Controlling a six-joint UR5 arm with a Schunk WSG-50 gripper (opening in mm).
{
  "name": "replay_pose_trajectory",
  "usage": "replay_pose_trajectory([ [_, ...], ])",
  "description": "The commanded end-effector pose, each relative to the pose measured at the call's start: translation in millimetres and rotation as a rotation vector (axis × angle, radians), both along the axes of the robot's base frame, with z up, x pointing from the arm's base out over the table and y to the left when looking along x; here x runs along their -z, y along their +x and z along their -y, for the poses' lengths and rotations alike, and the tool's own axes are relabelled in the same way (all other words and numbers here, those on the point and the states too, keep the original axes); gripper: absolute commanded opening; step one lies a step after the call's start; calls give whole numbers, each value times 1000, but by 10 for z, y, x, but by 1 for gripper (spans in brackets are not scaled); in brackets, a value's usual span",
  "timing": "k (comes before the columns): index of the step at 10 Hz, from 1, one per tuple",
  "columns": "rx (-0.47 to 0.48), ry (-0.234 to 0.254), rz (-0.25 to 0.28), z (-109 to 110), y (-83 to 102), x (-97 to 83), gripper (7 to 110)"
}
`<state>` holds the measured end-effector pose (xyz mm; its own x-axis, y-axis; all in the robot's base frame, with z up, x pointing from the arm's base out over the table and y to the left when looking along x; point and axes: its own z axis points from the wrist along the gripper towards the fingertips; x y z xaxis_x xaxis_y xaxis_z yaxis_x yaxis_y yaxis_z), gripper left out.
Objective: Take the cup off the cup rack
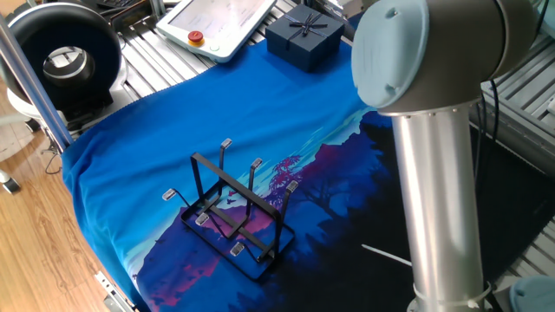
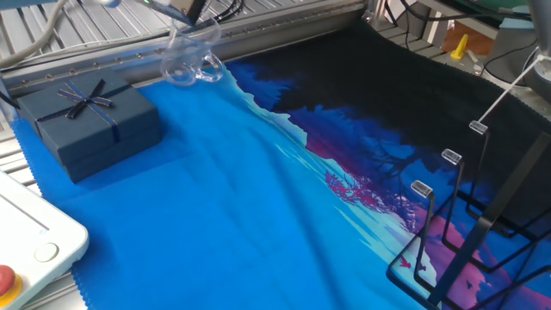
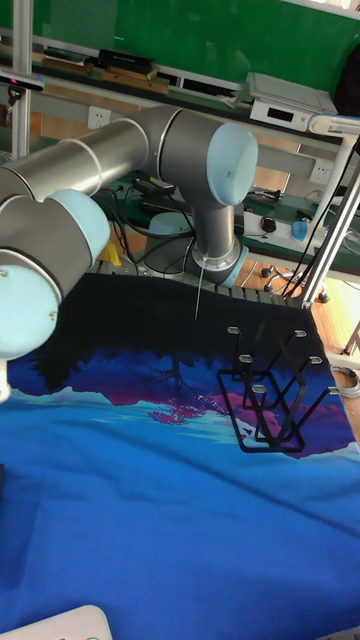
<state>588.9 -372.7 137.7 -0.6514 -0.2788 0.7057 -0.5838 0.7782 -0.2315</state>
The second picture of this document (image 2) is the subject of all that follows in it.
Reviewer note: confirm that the grey black Schunk gripper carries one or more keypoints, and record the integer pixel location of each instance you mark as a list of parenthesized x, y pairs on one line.
[(181, 3)]

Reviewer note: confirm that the silver UR5 robot arm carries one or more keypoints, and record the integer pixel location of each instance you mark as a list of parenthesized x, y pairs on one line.
[(516, 51)]

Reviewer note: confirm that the black metal cup rack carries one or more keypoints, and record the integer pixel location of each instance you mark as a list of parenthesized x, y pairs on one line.
[(480, 232)]

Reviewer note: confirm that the dark blue ribboned gift box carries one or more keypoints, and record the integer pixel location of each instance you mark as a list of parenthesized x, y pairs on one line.
[(94, 129)]

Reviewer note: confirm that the blue landscape printed cloth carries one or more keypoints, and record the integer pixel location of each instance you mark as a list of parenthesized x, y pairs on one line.
[(215, 206)]

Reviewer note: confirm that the white teach pendant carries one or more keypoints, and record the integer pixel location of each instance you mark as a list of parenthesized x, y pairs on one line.
[(26, 232)]

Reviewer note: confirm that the yellow plastic cone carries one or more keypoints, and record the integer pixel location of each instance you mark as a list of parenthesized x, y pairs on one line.
[(459, 47)]

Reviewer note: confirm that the beige frame post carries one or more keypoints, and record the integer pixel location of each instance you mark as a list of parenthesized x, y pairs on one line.
[(435, 28)]

